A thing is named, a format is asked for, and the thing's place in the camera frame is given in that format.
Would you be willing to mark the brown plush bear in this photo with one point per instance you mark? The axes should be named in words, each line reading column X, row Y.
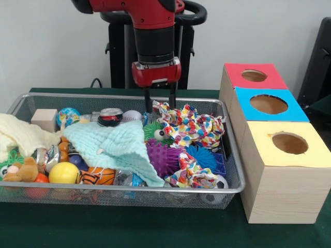
column 23, row 170

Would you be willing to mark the blue globe ball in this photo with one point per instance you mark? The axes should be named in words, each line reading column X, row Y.
column 69, row 118

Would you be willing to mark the dark green table cloth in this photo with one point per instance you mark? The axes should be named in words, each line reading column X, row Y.
column 129, row 227

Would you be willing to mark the purple spiky ball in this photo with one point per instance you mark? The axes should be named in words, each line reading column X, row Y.
column 163, row 157

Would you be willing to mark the green spiky ball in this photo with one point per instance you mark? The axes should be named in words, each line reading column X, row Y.
column 151, row 130

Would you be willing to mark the wooden cube block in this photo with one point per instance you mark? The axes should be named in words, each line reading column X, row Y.
column 45, row 120

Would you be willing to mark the cream yellow cloth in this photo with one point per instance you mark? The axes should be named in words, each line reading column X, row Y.
column 23, row 134

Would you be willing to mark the black chair back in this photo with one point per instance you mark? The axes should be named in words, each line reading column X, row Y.
column 318, row 67

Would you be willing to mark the shallow clear mesh bin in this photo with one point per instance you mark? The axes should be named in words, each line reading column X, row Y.
column 235, row 175

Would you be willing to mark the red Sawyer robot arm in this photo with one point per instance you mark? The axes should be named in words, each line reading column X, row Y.
column 152, row 23

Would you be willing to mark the colourful patterned cloth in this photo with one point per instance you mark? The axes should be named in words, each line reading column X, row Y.
column 194, row 174
column 186, row 126

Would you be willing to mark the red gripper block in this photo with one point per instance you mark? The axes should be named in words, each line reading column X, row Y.
column 156, row 73

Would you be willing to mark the mint green cloth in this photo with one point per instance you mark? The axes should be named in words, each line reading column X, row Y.
column 119, row 147

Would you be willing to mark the yellow ball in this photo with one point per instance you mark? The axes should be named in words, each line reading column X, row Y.
column 63, row 173

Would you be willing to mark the blue spiky ball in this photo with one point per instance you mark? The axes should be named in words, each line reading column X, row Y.
column 201, row 157

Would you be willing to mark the wooden three-hole box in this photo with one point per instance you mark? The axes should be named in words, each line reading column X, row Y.
column 284, row 191

